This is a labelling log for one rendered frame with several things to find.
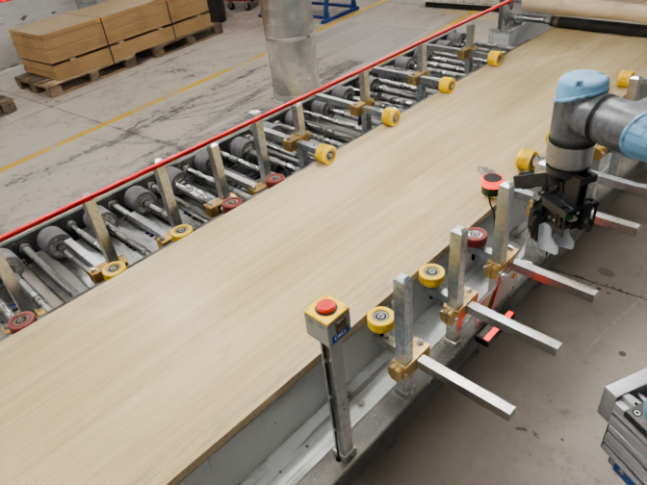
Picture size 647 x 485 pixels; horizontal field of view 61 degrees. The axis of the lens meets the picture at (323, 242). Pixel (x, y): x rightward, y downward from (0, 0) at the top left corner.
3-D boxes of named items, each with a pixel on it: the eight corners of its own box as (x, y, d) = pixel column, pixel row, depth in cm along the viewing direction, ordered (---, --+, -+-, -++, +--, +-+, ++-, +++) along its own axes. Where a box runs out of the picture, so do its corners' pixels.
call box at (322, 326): (351, 332, 118) (349, 306, 113) (330, 351, 114) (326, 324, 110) (328, 319, 122) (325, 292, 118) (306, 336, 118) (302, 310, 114)
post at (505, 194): (501, 303, 186) (515, 181, 158) (495, 308, 185) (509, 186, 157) (491, 298, 189) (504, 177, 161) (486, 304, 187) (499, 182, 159)
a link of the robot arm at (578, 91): (591, 89, 80) (546, 75, 86) (578, 156, 86) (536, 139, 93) (628, 76, 83) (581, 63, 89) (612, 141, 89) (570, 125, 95)
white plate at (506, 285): (516, 287, 189) (519, 265, 183) (476, 329, 175) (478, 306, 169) (514, 286, 190) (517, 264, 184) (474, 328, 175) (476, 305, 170)
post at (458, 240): (459, 349, 174) (468, 226, 146) (453, 356, 172) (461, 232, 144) (451, 344, 176) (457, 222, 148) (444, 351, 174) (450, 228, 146)
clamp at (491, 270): (517, 261, 182) (519, 249, 179) (497, 282, 174) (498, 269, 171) (502, 255, 185) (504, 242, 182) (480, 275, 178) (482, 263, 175)
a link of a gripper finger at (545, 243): (548, 274, 103) (556, 234, 97) (528, 257, 107) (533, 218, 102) (561, 268, 104) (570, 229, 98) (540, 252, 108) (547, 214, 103)
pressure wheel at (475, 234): (489, 257, 188) (492, 230, 182) (477, 269, 184) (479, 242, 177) (469, 249, 193) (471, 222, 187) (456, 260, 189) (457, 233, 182)
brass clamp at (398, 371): (431, 357, 156) (432, 344, 153) (402, 386, 149) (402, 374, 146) (414, 347, 160) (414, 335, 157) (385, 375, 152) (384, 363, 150)
